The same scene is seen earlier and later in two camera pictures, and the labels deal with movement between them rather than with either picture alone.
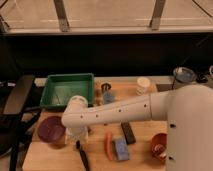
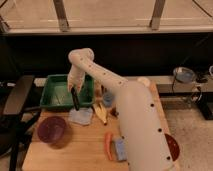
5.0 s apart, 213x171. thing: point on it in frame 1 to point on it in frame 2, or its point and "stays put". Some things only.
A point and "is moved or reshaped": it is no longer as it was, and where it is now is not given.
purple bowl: [51, 129] stays put
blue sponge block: [122, 149] stays put
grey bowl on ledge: [184, 74] stays put
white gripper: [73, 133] to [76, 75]
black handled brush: [82, 155] is moved or reshaped
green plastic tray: [59, 90] stays put
